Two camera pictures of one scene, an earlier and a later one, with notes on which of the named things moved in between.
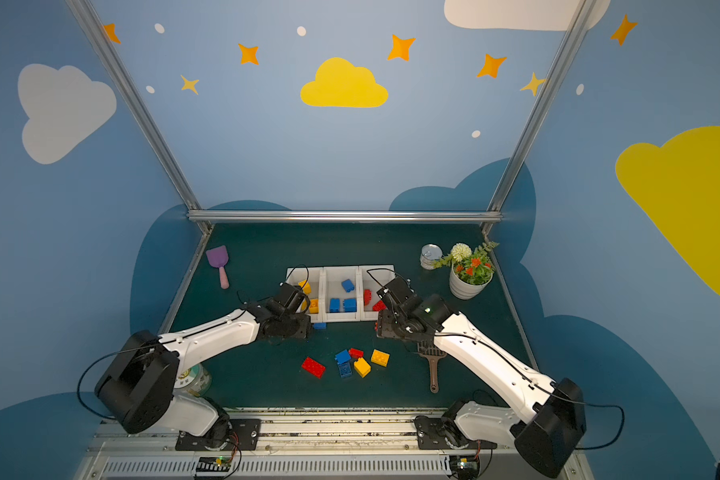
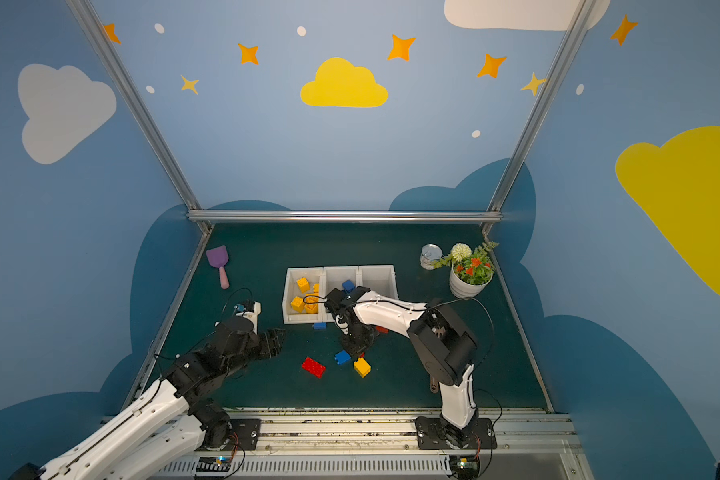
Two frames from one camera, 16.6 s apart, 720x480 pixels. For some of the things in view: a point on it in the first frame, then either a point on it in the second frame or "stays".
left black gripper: [300, 298] -> [267, 342]
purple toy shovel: [218, 256] stays
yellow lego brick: [306, 286] stays
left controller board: [213, 464] stays
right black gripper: [390, 297] -> [354, 335]
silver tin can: [429, 254] stays
